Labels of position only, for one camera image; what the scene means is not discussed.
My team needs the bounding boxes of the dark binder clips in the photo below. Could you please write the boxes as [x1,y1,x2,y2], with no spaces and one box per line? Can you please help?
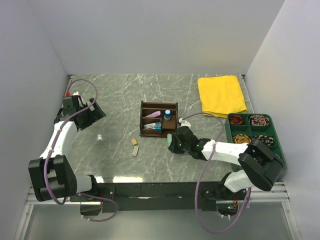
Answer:
[249,114,270,126]

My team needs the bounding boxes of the front aluminium frame rail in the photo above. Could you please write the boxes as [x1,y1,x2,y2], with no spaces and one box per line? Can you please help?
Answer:
[25,182,290,205]

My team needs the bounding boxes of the blue glue bottle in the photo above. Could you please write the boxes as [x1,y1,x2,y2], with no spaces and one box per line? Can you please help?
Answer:
[163,109,172,121]

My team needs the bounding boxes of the yellow folded cloth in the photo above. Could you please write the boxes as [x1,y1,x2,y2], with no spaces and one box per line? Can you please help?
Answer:
[197,75,248,118]

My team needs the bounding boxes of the brown wooden desk organizer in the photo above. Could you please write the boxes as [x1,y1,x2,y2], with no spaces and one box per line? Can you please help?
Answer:
[139,101,178,138]

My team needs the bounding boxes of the orange rubber bands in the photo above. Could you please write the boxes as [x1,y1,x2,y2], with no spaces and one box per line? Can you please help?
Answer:
[228,115,244,125]

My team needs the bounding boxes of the white aluminium table rail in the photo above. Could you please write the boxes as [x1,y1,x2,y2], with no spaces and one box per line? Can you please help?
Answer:
[39,119,77,160]

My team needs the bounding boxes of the blue cap white marker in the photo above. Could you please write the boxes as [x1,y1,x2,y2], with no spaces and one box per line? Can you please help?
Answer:
[143,122,162,130]

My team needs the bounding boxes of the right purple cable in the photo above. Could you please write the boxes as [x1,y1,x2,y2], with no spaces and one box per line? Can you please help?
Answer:
[179,112,252,234]

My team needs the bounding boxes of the pink eraser stick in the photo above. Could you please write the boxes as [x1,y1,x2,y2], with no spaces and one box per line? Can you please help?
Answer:
[145,110,161,118]

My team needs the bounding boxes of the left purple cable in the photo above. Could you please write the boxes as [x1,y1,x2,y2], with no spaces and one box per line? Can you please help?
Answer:
[43,79,118,223]

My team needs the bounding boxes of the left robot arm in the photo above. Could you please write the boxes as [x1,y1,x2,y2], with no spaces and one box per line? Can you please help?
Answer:
[28,94,106,202]

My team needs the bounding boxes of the yellow rubber bands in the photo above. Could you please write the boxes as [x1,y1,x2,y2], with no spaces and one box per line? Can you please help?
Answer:
[232,134,252,144]

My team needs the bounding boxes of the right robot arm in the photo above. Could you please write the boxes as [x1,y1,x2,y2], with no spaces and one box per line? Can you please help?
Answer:
[167,126,285,199]

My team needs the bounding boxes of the green compartment tray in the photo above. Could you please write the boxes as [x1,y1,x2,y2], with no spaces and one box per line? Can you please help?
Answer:
[224,112,287,173]

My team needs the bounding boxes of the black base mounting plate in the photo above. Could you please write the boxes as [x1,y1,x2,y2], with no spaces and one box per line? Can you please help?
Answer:
[68,181,249,213]

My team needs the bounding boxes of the beige rectangular eraser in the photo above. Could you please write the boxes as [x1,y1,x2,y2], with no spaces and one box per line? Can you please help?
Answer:
[132,145,139,157]

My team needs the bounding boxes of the purple cable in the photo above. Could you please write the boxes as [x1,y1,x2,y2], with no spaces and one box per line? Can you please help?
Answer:
[43,79,118,223]
[179,112,252,234]

